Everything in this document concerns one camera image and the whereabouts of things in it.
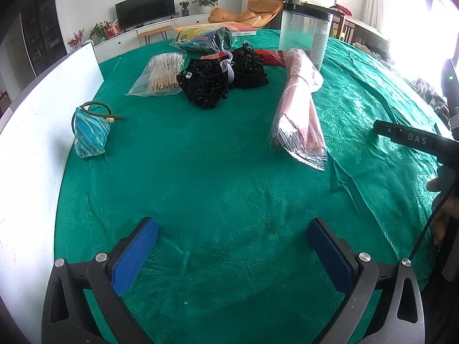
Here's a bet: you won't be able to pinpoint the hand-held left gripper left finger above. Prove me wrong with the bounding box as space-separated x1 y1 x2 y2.
41 217 160 344

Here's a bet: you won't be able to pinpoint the red flat packet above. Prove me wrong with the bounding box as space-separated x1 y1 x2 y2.
201 49 287 68

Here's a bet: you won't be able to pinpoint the wooden bench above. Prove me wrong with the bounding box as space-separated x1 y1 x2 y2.
137 25 173 45

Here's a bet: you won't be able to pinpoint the black beaded hair net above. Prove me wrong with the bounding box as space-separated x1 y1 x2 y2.
176 57 234 110
231 42 269 88

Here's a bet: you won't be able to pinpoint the wooden chair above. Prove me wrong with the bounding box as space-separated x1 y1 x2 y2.
330 5 388 44

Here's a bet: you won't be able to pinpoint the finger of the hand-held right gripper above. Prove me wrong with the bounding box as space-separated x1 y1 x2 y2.
373 120 453 163

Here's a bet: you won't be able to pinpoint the orange book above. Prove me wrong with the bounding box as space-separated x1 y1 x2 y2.
174 21 258 37

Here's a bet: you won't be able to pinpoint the person's right hand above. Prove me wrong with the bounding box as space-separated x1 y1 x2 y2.
427 177 453 249

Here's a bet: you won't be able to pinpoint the red flower branches in vase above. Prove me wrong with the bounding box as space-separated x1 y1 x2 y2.
67 29 86 49

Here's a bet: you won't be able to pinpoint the white upright board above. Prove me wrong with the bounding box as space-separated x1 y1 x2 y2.
0 41 104 330

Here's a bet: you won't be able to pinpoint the clear plastic jar black lid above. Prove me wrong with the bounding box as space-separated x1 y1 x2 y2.
279 3 334 72

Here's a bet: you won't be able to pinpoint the dark display cabinet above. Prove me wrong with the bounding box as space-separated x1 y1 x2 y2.
20 0 69 77

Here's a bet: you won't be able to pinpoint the bag of wooden sticks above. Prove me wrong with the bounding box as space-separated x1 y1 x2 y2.
125 52 188 97

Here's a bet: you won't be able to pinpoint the black television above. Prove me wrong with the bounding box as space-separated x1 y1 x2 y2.
115 0 177 31

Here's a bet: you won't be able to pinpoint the pink face mask pack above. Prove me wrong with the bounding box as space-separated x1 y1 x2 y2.
269 48 328 171

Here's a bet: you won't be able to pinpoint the potted plant with red flowers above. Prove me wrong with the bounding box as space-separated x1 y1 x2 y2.
90 21 120 42

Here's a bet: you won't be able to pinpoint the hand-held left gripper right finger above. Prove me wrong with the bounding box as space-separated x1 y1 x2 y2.
307 217 425 344

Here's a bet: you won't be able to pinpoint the blue striped pouch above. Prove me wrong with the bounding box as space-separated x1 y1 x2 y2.
72 101 123 158

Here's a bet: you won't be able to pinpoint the white low cabinet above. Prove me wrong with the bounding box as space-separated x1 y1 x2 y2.
91 12 212 63

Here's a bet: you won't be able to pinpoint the black cable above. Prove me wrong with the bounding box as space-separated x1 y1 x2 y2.
408 190 449 260

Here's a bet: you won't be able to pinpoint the grey elastic hair band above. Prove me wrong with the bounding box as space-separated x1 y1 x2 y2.
219 48 237 81

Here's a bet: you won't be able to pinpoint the orange lounge chair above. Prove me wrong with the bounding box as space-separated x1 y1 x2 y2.
208 0 285 29

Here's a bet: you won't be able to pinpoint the blue yellow packaged item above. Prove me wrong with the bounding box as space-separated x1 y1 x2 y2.
171 25 234 54

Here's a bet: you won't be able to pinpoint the green tablecloth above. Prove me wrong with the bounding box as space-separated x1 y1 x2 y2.
54 29 452 344

